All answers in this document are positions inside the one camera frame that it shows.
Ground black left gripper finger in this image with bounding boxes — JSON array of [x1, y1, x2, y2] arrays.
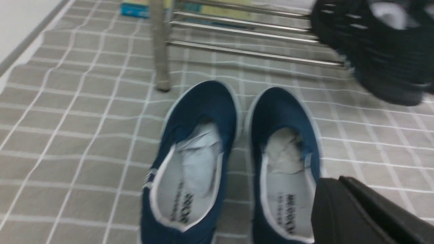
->
[[311, 176, 434, 244]]

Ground navy slip-on shoe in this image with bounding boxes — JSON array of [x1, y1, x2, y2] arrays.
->
[[137, 80, 243, 244], [245, 87, 321, 244]]

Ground silver metal shoe rack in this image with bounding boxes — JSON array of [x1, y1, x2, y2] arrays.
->
[[149, 0, 345, 93]]

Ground black knit sneaker left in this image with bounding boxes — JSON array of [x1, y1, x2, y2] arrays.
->
[[310, 0, 433, 107]]

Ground green and blue book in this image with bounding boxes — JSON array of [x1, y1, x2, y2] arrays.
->
[[120, 0, 255, 29]]

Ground grey checked floor cloth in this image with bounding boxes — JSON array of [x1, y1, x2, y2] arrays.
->
[[0, 0, 433, 244]]

